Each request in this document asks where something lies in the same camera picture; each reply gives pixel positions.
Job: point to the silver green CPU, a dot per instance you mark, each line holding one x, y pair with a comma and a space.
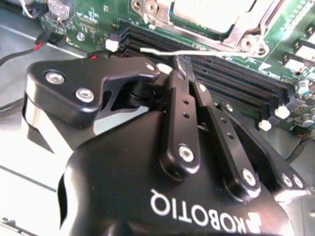
209, 12

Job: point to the metal socket cover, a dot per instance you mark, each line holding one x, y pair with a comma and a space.
246, 27

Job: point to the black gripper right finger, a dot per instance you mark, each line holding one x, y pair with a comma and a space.
231, 147

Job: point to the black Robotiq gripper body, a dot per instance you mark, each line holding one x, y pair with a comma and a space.
123, 167

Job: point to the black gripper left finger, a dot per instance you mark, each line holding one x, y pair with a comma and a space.
98, 67

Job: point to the metal locking lever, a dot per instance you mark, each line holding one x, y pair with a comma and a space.
204, 52

